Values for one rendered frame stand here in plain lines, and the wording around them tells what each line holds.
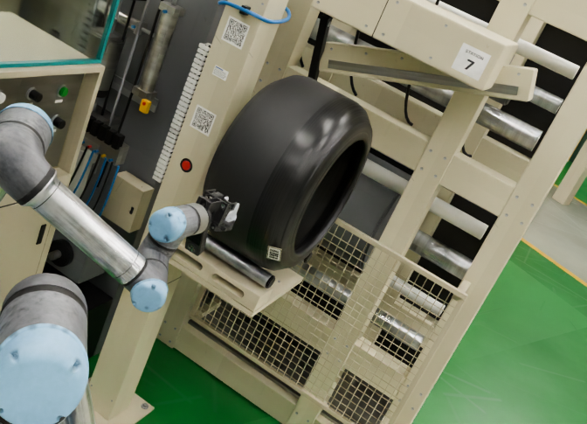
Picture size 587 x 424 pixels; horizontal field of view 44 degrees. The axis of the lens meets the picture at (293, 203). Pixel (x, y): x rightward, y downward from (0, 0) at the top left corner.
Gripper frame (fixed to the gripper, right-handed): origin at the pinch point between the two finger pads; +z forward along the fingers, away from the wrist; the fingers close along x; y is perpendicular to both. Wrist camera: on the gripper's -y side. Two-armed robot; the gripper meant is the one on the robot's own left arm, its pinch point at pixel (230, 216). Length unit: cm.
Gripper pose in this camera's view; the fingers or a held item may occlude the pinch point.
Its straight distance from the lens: 194.5
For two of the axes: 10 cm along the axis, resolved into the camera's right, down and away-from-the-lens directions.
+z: 3.8, -1.0, 9.2
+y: 4.3, -8.7, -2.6
